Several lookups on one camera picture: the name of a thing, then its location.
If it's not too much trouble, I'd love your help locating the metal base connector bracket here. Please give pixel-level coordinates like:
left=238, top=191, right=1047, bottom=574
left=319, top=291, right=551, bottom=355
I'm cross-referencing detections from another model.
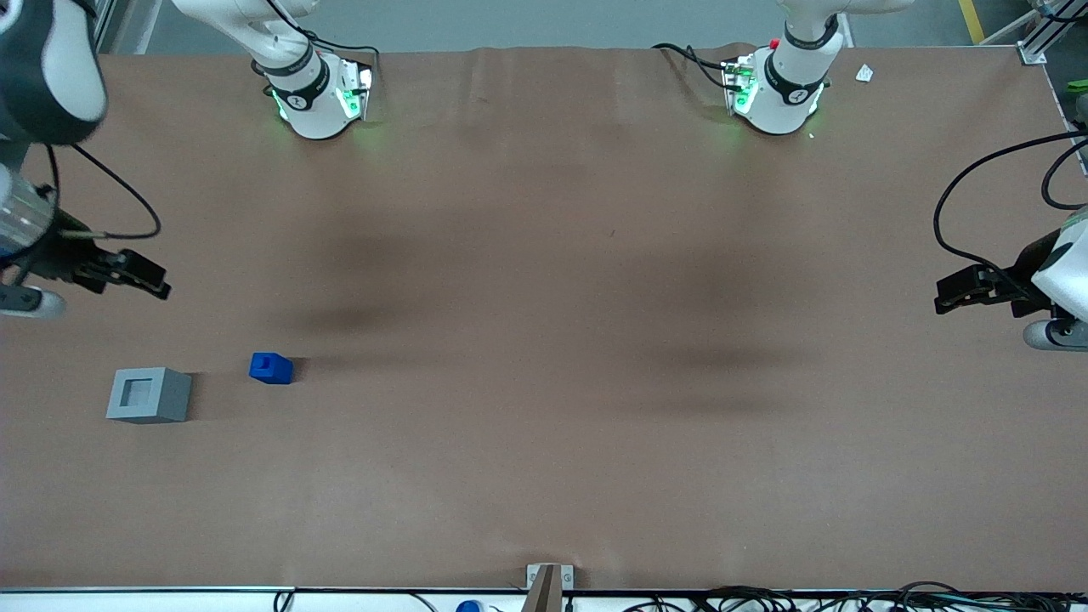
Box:
left=337, top=59, right=376, bottom=122
left=721, top=56, right=759, bottom=117

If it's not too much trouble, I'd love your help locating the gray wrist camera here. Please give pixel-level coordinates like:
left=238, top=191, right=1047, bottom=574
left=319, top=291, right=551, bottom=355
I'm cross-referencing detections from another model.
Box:
left=0, top=285, right=66, bottom=320
left=1023, top=318, right=1088, bottom=352

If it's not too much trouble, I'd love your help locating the white table edge rail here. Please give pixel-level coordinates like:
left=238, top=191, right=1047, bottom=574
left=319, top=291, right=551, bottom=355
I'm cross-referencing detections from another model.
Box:
left=0, top=586, right=1088, bottom=612

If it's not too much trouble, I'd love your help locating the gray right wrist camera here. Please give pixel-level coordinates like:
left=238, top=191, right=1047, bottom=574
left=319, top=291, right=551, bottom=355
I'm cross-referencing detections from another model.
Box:
left=0, top=285, right=66, bottom=320

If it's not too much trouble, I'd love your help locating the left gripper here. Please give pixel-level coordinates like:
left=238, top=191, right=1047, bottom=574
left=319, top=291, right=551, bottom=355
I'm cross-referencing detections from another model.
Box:
left=934, top=228, right=1088, bottom=324

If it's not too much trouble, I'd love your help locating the long black looped cable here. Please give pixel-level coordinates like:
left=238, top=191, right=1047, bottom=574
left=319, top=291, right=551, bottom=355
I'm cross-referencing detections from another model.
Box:
left=932, top=130, right=1088, bottom=281

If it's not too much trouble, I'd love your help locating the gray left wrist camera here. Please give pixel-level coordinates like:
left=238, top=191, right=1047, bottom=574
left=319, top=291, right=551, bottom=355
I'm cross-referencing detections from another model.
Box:
left=1023, top=318, right=1088, bottom=352

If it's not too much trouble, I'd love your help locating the brown paper table cover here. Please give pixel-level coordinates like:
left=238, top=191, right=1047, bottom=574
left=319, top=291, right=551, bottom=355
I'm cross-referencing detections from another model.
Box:
left=0, top=42, right=1088, bottom=592

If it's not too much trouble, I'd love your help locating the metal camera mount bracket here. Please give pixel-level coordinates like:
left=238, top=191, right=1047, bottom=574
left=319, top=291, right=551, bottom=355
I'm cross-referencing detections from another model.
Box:
left=521, top=563, right=575, bottom=612

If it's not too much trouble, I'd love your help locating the aluminium frame profile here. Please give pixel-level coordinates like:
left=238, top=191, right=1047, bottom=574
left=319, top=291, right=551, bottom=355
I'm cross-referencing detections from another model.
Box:
left=1014, top=0, right=1088, bottom=66
left=92, top=0, right=164, bottom=57

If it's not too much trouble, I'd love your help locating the short black curved cable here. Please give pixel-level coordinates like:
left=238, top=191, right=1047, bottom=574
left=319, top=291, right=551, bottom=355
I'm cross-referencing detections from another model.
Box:
left=1040, top=138, right=1088, bottom=211

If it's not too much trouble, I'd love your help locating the gray square base block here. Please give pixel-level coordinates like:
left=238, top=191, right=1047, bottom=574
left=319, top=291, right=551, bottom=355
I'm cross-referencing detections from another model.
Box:
left=105, top=367, right=193, bottom=424

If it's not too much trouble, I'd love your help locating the black arm base cable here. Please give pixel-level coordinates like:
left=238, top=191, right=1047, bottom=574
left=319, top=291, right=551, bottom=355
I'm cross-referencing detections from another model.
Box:
left=651, top=42, right=740, bottom=91
left=255, top=0, right=382, bottom=86

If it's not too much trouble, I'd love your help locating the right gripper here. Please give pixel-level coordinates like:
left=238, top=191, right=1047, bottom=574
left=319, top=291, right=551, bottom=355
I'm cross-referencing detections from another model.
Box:
left=0, top=223, right=172, bottom=301

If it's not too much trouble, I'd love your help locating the black cable bundle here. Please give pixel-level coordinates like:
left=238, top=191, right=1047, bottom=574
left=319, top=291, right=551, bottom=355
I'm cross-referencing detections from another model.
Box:
left=622, top=581, right=1088, bottom=612

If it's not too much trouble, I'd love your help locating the blue plastic part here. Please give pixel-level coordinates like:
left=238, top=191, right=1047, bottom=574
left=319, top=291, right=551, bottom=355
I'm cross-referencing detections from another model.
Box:
left=249, top=353, right=294, bottom=385

